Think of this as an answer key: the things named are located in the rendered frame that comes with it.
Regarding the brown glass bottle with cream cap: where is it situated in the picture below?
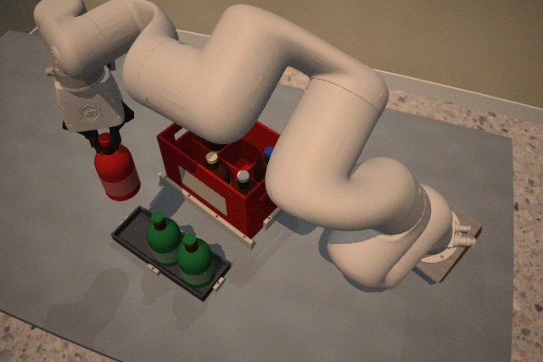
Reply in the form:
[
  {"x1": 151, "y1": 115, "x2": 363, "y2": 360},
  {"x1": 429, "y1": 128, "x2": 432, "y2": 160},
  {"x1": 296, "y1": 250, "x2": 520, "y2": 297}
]
[
  {"x1": 202, "y1": 152, "x2": 231, "y2": 185},
  {"x1": 231, "y1": 170, "x2": 257, "y2": 196}
]

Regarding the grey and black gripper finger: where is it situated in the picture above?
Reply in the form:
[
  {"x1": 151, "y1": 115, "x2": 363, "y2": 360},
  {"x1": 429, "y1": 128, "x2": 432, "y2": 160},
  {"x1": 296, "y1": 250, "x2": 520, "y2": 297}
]
[
  {"x1": 62, "y1": 122, "x2": 101, "y2": 153},
  {"x1": 109, "y1": 101, "x2": 134, "y2": 151}
]

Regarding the red bottle crate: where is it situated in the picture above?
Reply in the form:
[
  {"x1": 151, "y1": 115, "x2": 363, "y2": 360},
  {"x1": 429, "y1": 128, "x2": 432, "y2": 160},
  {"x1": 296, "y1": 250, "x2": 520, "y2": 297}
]
[{"x1": 157, "y1": 121, "x2": 280, "y2": 239}]

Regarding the brown bottle with blue cap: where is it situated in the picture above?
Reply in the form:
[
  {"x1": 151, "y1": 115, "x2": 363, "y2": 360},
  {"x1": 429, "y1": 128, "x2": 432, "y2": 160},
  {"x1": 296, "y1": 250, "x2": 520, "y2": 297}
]
[{"x1": 254, "y1": 147, "x2": 274, "y2": 183}]

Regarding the green bottle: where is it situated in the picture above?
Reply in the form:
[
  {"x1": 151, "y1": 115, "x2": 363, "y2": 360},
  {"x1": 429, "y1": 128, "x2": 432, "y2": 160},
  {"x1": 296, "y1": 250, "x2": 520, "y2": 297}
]
[
  {"x1": 176, "y1": 233, "x2": 215, "y2": 288},
  {"x1": 146, "y1": 211, "x2": 183, "y2": 267}
]

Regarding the brown bottle with white cap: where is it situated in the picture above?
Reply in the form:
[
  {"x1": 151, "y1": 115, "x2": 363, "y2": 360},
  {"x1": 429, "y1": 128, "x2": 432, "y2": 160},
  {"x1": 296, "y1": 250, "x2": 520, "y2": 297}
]
[{"x1": 202, "y1": 138, "x2": 227, "y2": 153}]

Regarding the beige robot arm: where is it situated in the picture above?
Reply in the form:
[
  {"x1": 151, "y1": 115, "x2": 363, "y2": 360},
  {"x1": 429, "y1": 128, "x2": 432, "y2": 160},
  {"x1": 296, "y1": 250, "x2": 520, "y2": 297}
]
[{"x1": 34, "y1": 0, "x2": 476, "y2": 289}]

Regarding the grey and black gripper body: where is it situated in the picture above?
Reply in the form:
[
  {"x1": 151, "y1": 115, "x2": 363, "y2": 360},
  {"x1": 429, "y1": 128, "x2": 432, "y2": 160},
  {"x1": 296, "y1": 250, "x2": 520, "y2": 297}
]
[{"x1": 54, "y1": 66, "x2": 125, "y2": 132}]

